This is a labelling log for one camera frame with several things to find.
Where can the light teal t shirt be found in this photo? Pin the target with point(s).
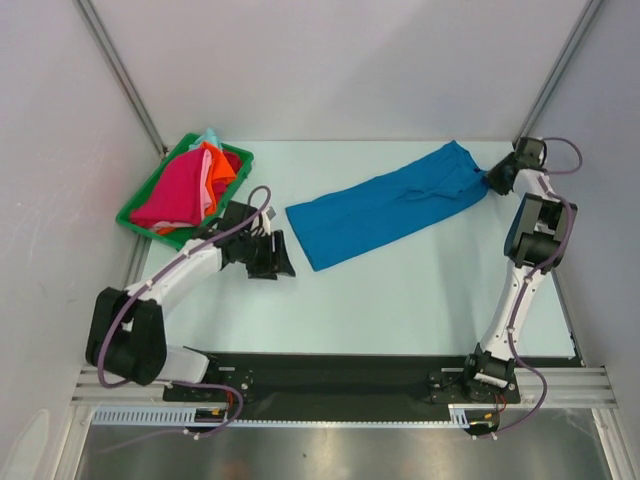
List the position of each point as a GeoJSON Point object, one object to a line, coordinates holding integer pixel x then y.
{"type": "Point", "coordinates": [209, 137]}

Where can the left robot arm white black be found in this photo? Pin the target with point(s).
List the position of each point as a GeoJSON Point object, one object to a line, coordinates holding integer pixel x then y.
{"type": "Point", "coordinates": [127, 337]}

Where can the blue t shirt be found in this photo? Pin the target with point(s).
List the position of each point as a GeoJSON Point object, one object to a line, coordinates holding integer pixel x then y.
{"type": "Point", "coordinates": [345, 224]}

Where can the aluminium frame rail front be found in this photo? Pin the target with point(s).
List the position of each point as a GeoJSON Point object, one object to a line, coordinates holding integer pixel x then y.
{"type": "Point", "coordinates": [567, 388]}

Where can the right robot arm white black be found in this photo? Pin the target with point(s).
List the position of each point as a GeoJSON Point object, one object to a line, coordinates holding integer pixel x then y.
{"type": "Point", "coordinates": [535, 245]}

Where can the green plastic tray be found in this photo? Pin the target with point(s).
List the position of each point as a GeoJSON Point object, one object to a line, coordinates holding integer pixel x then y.
{"type": "Point", "coordinates": [166, 208]}

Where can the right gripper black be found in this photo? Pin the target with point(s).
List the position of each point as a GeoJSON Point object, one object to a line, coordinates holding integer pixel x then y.
{"type": "Point", "coordinates": [500, 174]}

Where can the light pink t shirt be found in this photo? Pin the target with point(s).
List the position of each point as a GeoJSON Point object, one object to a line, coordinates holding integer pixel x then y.
{"type": "Point", "coordinates": [206, 195]}

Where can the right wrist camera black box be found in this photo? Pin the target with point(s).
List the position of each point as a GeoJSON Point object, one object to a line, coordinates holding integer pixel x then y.
{"type": "Point", "coordinates": [530, 151]}

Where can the magenta t shirt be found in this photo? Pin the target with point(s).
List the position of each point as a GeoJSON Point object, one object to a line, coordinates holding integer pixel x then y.
{"type": "Point", "coordinates": [175, 192]}

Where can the right rear aluminium post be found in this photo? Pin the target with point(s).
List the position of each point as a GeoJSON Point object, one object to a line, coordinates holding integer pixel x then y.
{"type": "Point", "coordinates": [569, 51]}

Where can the aluminium post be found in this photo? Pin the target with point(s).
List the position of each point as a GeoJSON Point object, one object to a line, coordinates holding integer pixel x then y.
{"type": "Point", "coordinates": [105, 44]}
{"type": "Point", "coordinates": [569, 51]}

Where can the left rear aluminium post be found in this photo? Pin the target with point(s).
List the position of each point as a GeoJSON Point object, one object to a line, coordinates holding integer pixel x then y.
{"type": "Point", "coordinates": [105, 44]}

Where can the white slotted cable duct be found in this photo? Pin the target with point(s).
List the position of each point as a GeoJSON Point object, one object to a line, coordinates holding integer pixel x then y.
{"type": "Point", "coordinates": [204, 418]}

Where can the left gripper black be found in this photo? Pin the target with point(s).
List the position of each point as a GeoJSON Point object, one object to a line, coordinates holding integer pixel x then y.
{"type": "Point", "coordinates": [275, 262]}

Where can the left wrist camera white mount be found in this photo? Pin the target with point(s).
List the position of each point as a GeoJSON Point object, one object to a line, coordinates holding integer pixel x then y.
{"type": "Point", "coordinates": [267, 214]}

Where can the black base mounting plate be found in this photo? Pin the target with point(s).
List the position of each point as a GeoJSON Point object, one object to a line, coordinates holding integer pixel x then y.
{"type": "Point", "coordinates": [390, 387]}

